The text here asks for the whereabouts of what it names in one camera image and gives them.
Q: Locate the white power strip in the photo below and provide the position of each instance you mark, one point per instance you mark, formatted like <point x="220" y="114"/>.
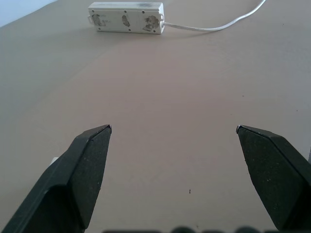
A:
<point x="126" y="17"/>

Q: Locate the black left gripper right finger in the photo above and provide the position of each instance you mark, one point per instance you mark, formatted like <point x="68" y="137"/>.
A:
<point x="274" y="174"/>

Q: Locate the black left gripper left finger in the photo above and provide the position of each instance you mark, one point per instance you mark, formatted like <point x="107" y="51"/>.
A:
<point x="80" y="174"/>

